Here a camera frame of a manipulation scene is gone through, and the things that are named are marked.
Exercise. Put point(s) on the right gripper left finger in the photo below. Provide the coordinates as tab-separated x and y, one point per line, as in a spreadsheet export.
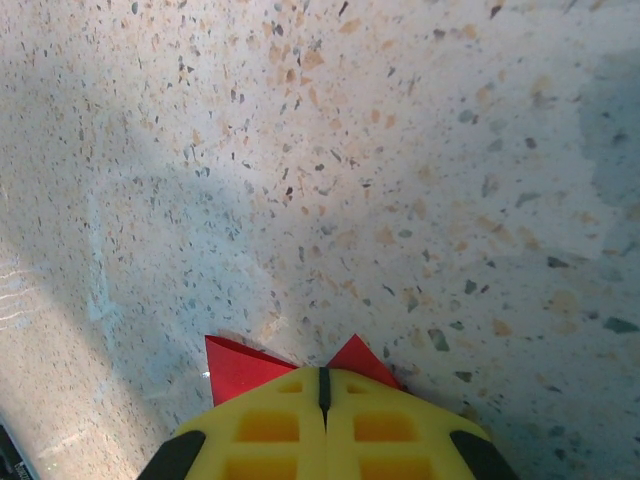
265	430

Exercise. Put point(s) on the red square paper sheet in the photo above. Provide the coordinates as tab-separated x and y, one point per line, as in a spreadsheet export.
235	370

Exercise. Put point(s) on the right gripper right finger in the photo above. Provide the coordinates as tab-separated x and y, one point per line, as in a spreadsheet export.
395	435

